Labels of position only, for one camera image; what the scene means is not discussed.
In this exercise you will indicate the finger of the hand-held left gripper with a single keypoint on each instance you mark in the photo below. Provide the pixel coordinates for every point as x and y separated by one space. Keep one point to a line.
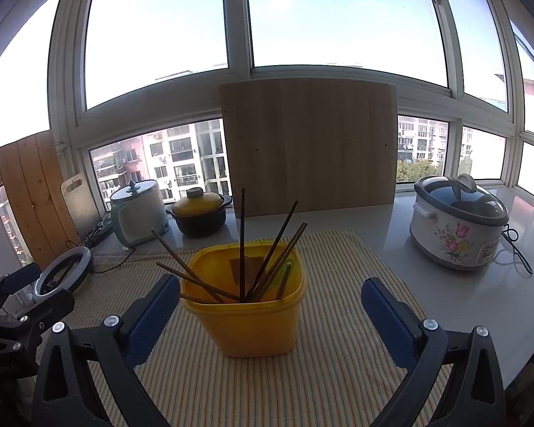
40 311
13 280

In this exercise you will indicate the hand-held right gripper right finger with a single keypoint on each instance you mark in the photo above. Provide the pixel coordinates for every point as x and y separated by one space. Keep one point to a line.
389 320

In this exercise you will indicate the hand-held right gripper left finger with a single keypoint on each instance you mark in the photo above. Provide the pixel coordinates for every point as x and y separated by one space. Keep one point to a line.
153 320

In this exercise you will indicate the yellow plastic container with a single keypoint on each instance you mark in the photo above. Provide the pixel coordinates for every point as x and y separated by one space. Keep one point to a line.
249 329

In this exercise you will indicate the green plastic spoon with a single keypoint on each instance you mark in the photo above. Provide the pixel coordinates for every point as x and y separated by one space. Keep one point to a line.
286 275

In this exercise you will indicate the black chopstick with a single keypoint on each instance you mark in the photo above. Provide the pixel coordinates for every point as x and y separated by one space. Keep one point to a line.
242 231
278 238

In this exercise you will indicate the white charger plug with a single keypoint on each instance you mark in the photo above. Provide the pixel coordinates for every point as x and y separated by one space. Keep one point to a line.
26 296

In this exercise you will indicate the striped cloth mat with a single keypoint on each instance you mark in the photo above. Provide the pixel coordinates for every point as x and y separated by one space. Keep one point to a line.
329 364

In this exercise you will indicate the orange-brown plank board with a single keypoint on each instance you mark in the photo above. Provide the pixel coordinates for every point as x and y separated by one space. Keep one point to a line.
35 195

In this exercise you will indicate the white cutting board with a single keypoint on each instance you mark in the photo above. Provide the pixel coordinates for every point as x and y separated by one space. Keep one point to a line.
82 207

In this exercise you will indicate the teal and white rice cooker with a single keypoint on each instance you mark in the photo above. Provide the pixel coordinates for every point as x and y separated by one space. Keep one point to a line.
138 218

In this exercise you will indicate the white floral slow cooker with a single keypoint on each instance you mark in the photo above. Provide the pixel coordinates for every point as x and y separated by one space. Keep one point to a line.
454 231

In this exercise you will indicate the black pot with yellow lid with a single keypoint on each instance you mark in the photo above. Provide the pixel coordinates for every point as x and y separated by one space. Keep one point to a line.
202 218

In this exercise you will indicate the large light wooden board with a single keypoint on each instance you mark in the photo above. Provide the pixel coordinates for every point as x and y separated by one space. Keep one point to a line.
311 151

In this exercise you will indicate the white window frame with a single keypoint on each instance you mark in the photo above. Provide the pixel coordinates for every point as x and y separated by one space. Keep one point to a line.
238 18

